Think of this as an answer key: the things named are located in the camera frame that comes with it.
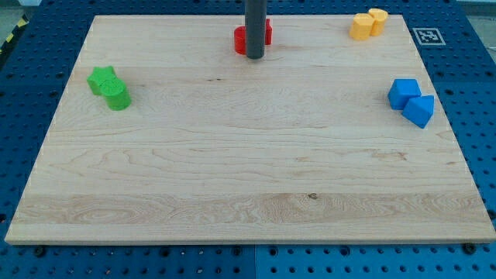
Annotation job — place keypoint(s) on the wooden board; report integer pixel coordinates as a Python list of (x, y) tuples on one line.
[(298, 147)]

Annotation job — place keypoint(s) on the red block left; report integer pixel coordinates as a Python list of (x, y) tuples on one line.
[(239, 36)]

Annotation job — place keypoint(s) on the red block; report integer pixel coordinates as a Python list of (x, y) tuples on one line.
[(268, 33), (239, 36)]

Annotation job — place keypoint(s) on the red block right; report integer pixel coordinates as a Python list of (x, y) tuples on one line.
[(268, 33)]

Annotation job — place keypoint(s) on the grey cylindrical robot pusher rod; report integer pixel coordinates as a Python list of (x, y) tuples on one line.
[(255, 23)]

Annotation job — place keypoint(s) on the green cylindrical block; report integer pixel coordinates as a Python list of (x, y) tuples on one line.
[(116, 95)]

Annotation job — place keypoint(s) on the green star block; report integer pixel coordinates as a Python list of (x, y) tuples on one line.
[(98, 77)]

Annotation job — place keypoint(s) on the yellow hexagonal block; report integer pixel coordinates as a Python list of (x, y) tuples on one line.
[(361, 26)]

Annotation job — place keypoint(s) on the blue cube block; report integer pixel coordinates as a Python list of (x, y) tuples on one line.
[(401, 91)]

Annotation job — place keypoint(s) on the blue wedge block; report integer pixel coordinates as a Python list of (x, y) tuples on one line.
[(419, 110)]

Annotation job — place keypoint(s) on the yellow cylindrical block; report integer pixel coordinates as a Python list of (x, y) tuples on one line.
[(380, 17)]

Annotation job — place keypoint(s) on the white fiducial marker tag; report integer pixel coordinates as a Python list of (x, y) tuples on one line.
[(427, 36)]

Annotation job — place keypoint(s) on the yellow black hazard tape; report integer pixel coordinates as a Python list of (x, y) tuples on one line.
[(12, 39)]

